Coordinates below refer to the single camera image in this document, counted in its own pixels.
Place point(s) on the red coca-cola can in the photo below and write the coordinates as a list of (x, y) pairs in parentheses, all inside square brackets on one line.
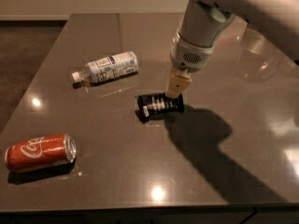
[(41, 152)]

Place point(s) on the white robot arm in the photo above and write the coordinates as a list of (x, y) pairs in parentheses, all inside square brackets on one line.
[(204, 20)]

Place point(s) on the clear plastic bottle blue label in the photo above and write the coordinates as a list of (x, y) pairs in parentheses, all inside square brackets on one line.
[(107, 68)]

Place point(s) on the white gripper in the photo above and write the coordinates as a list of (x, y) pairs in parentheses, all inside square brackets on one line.
[(188, 57)]

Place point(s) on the black rxbar chocolate wrapper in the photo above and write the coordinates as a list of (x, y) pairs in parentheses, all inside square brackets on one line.
[(152, 105)]

